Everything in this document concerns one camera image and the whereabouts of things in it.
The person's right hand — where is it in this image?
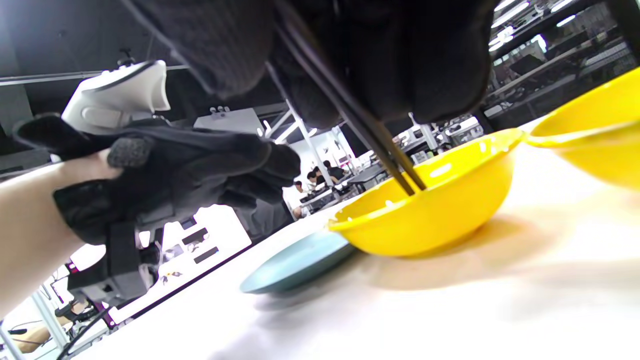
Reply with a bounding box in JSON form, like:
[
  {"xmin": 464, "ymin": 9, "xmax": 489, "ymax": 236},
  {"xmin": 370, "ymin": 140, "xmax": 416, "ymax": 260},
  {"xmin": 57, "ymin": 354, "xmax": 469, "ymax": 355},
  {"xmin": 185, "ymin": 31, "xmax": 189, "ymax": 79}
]
[{"xmin": 120, "ymin": 0, "xmax": 498, "ymax": 130}]

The person's left hand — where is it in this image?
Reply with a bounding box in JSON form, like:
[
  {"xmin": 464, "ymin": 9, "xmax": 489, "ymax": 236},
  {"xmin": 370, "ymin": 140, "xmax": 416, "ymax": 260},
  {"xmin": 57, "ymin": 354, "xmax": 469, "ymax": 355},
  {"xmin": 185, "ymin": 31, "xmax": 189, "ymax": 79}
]
[{"xmin": 12, "ymin": 112, "xmax": 302, "ymax": 246}]

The black chopstick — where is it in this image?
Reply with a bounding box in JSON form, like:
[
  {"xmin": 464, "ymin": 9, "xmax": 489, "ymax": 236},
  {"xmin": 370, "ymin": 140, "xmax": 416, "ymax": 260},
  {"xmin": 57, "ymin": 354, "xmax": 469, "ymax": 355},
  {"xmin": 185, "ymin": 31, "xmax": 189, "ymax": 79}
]
[
  {"xmin": 272, "ymin": 0, "xmax": 417, "ymax": 197},
  {"xmin": 280, "ymin": 0, "xmax": 429, "ymax": 192}
]

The person's left forearm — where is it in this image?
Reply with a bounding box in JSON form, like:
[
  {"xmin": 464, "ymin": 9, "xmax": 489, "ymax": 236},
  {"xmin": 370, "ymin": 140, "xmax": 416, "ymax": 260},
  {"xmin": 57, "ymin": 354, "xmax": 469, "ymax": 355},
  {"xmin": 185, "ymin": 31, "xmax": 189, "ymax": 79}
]
[{"xmin": 0, "ymin": 150, "xmax": 123, "ymax": 318}]

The yellow sauce bowl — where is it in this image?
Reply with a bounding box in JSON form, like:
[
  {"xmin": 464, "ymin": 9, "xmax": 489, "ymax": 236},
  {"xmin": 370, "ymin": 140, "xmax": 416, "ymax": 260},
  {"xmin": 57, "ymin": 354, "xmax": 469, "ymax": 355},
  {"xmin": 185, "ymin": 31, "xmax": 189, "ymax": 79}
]
[{"xmin": 327, "ymin": 128, "xmax": 526, "ymax": 257}]

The yellow dumpling bowl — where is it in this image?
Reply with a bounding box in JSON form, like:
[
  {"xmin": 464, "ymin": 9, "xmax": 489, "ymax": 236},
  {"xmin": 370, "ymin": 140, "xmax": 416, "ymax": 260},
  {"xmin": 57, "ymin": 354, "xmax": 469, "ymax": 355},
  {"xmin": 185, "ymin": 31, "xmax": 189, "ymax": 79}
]
[{"xmin": 525, "ymin": 67, "xmax": 640, "ymax": 191}]

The grey white left hand controller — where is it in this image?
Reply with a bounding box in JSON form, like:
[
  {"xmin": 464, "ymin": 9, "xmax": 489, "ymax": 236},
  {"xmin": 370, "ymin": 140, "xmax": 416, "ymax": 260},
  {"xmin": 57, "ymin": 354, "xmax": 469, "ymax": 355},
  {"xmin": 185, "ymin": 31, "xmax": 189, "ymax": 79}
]
[{"xmin": 61, "ymin": 60, "xmax": 171, "ymax": 135}]

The teal plate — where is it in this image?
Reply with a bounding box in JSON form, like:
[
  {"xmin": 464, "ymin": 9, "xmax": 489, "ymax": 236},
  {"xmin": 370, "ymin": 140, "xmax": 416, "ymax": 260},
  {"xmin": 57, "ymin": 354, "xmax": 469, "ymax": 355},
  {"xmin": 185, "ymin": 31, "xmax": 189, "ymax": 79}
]
[{"xmin": 240, "ymin": 230, "xmax": 358, "ymax": 295}]

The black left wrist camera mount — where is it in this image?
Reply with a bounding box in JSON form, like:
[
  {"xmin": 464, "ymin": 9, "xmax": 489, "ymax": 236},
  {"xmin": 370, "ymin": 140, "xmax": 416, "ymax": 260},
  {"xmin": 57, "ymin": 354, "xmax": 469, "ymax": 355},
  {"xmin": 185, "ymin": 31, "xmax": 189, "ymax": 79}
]
[{"xmin": 67, "ymin": 220, "xmax": 161, "ymax": 308}]

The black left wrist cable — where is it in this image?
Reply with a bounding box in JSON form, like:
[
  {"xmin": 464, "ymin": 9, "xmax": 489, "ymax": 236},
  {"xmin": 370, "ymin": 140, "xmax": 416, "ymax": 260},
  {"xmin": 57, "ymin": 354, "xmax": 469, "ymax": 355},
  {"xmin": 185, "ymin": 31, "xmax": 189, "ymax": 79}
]
[{"xmin": 55, "ymin": 307, "xmax": 111, "ymax": 360}]

